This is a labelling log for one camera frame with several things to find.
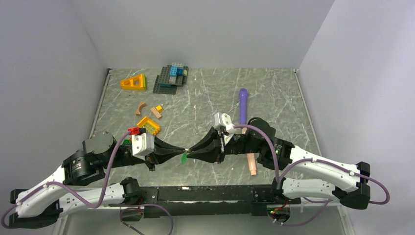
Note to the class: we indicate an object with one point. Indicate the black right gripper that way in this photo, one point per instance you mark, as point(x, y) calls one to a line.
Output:
point(211, 155)

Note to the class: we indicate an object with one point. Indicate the yellow window brick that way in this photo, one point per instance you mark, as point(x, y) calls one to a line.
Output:
point(150, 126)

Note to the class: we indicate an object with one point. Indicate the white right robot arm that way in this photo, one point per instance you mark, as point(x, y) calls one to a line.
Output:
point(298, 173)

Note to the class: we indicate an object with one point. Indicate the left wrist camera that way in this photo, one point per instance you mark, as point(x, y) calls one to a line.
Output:
point(142, 145)

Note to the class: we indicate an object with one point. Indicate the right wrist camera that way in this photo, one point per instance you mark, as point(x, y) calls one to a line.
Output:
point(223, 124)

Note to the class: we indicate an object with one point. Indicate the straight tan wooden block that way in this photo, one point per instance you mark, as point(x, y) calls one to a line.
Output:
point(156, 113)

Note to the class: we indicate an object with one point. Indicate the grey blue brick stack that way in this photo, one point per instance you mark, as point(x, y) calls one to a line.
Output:
point(170, 78)

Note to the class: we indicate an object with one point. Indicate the green key tag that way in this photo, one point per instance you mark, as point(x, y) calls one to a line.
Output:
point(184, 158)

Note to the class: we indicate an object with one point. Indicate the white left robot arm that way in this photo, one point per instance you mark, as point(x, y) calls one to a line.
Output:
point(82, 180)

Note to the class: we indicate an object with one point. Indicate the curved tan wooden block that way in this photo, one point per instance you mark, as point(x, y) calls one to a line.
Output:
point(139, 109)

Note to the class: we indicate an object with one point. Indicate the yellow cube block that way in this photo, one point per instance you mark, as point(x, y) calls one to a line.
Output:
point(159, 108)

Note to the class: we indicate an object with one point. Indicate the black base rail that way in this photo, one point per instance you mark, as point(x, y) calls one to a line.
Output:
point(255, 200)

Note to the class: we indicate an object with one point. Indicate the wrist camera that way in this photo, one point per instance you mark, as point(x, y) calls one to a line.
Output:
point(142, 145)
point(223, 124)

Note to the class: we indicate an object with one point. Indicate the beige toy microphone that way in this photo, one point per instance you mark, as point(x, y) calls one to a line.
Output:
point(252, 164)

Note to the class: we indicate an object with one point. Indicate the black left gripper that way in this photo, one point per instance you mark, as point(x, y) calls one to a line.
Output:
point(162, 157)

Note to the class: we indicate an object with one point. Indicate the purple toy microphone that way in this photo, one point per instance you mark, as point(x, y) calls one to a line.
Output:
point(243, 97)

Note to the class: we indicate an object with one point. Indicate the orange triangular brick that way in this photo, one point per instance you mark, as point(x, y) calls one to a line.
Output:
point(135, 83)

